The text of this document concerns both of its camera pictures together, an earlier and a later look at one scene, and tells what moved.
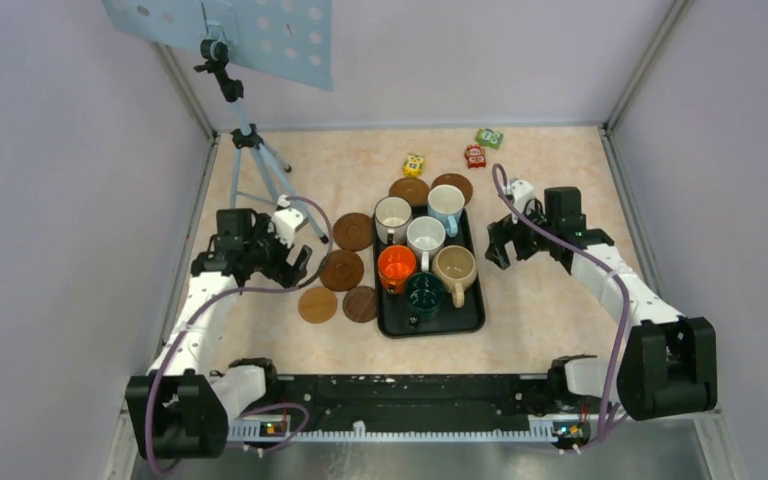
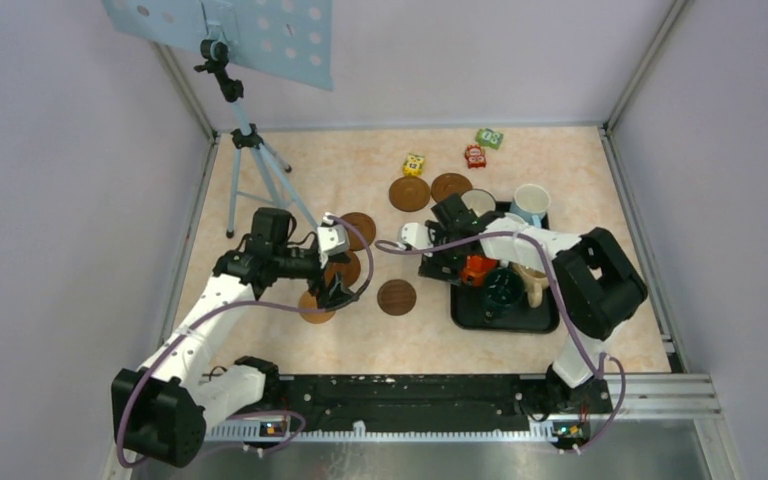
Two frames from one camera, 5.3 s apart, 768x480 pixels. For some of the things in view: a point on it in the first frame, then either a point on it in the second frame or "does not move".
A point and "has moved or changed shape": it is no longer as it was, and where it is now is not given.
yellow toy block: (414, 165) does not move
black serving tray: (428, 269) → (469, 313)
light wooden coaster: (317, 305) does not move
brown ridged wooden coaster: (414, 190) does not move
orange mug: (396, 264) → (475, 270)
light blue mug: (446, 205) has moved or changed shape
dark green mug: (424, 294) → (503, 291)
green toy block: (489, 138) does not move
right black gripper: (502, 232) → (434, 265)
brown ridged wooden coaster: (353, 231) does not move
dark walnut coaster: (359, 304) → (396, 297)
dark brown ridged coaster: (341, 270) does not move
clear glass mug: (393, 219) → (479, 201)
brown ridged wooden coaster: (457, 180) does not move
